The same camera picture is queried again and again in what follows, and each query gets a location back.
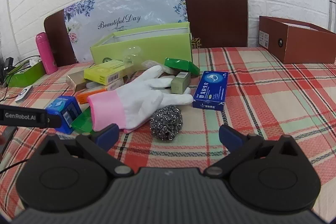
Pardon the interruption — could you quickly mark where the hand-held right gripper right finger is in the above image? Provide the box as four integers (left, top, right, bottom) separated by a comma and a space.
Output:
204, 124, 306, 178

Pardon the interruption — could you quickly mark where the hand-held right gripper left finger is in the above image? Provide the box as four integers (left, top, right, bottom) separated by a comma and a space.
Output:
31, 123, 134, 178

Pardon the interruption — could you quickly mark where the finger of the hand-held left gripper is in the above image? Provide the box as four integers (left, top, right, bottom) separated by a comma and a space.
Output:
47, 113, 64, 128

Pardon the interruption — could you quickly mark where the blue cube box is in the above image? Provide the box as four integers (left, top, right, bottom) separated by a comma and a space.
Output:
45, 95, 82, 134

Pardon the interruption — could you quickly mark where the green translucent plastic piece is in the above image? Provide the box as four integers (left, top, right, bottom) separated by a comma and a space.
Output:
71, 107, 94, 133

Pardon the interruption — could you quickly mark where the orange box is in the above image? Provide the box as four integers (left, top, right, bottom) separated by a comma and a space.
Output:
77, 79, 125, 104

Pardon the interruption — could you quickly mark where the tan cardboard box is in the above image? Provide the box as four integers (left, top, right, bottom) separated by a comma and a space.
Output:
66, 71, 88, 92

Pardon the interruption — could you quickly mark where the white glove with pink cuff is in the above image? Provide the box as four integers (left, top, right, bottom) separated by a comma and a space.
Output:
87, 65, 194, 134

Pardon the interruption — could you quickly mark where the blue medicine box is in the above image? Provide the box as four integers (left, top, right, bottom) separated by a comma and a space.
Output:
192, 70, 229, 112

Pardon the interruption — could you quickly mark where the steel wool scourer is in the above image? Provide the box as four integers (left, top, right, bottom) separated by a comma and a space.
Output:
150, 105, 183, 140

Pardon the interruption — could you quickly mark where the yellow-green box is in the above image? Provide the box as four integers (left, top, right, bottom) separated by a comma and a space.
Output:
84, 60, 134, 86

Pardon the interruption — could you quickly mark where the olive green small box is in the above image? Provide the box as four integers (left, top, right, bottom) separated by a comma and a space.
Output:
171, 72, 191, 94

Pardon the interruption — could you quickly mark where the clear plastic cup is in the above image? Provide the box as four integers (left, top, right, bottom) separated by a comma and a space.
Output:
123, 46, 143, 65

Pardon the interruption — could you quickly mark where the light green cardboard box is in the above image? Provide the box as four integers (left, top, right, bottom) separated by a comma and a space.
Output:
90, 21, 194, 67

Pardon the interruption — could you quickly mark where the white remote control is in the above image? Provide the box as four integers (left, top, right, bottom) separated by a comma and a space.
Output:
15, 85, 33, 103

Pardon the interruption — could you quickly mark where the green tray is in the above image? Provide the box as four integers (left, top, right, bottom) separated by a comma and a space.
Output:
9, 60, 46, 87

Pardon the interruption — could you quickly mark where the plaid tablecloth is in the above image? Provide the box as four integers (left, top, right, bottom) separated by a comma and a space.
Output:
0, 47, 336, 214

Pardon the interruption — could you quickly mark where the black charger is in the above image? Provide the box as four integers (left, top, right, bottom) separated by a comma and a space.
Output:
3, 57, 14, 75

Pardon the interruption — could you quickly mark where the pink thermos bottle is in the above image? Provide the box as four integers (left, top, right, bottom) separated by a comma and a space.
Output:
36, 32, 58, 75

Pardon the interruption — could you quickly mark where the brown shoebox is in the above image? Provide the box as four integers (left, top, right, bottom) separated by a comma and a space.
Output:
259, 16, 336, 64

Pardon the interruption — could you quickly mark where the brown wooden board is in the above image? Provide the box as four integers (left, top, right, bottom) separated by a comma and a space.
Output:
44, 0, 248, 67

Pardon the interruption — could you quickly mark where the floral plastic bag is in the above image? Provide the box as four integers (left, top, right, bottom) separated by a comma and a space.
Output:
64, 0, 187, 63

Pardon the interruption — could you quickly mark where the thin black cable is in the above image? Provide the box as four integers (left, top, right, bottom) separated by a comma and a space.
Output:
0, 158, 30, 174

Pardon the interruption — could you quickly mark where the black charger cable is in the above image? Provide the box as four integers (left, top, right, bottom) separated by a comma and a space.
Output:
0, 55, 41, 88

